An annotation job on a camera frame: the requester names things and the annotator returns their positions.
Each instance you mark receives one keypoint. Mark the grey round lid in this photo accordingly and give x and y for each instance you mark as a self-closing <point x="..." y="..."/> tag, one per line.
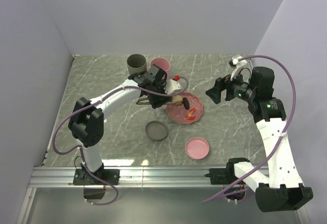
<point x="156" y="130"/>

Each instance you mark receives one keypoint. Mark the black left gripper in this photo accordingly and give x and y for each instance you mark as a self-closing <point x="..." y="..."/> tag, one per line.
<point x="157" y="103"/>

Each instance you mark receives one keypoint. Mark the black sea cucumber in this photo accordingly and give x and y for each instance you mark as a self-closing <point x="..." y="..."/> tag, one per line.
<point x="186" y="103"/>

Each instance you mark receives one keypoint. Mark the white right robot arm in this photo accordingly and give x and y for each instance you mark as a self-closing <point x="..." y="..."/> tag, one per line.
<point x="283" y="189"/>

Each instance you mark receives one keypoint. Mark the pink round lid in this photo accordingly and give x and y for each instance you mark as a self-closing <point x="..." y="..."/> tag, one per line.
<point x="197" y="148"/>

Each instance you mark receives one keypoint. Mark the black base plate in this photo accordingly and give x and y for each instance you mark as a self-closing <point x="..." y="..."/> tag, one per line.
<point x="83" y="178"/>
<point x="218" y="176"/>

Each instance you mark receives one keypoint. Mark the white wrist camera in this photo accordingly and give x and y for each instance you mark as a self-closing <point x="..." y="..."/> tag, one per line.
<point x="237" y="64"/>
<point x="173" y="87"/>

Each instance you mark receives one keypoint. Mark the round steamed bun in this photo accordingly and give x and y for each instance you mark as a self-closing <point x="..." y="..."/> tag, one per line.
<point x="177" y="100"/>

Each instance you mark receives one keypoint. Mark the aluminium mounting rail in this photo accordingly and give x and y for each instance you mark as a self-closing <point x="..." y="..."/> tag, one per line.
<point x="130" y="177"/>

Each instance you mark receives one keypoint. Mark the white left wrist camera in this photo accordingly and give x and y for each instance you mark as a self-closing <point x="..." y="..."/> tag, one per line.
<point x="173" y="87"/>

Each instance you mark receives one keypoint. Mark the metal tongs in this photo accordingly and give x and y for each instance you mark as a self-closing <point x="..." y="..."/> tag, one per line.
<point x="146" y="101"/>

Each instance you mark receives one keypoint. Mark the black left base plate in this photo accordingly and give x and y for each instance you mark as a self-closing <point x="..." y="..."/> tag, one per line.
<point x="83" y="178"/>

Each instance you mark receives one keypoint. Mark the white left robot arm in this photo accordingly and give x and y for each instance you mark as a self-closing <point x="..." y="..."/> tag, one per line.
<point x="86" y="123"/>

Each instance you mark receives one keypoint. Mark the pink lunch box cup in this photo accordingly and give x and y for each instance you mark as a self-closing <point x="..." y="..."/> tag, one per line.
<point x="163" y="64"/>

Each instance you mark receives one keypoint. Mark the pink dotted plate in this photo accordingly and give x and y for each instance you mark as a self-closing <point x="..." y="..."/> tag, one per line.
<point x="182" y="115"/>

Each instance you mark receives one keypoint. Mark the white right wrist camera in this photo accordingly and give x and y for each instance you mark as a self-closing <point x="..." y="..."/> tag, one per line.
<point x="237" y="64"/>

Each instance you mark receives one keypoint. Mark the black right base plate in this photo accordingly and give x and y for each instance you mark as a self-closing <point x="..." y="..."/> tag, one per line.
<point x="218" y="176"/>

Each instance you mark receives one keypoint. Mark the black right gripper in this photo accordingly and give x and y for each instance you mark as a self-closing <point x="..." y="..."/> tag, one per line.
<point x="221" y="84"/>

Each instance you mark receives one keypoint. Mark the red shrimp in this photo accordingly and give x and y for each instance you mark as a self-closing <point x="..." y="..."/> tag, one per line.
<point x="190" y="114"/>

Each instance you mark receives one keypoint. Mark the grey lunch box cup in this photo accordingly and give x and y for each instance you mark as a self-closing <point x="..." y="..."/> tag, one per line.
<point x="137" y="66"/>

